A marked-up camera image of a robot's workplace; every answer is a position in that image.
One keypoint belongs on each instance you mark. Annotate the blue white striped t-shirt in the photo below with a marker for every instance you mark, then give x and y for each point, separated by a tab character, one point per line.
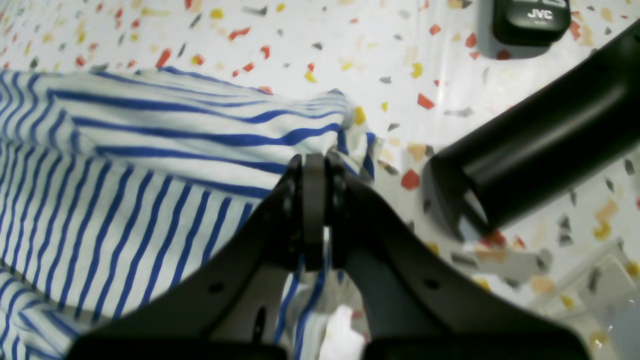
115	187

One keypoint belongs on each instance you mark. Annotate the clear plastic screw box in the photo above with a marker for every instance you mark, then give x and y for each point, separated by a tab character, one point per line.
600	301

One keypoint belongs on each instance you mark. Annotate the black TV remote control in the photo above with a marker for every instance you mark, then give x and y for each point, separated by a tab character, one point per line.
537	23

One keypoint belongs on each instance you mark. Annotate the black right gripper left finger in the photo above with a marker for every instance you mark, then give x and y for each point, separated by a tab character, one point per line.
229	308

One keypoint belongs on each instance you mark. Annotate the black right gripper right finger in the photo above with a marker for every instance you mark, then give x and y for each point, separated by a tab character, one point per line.
417	306

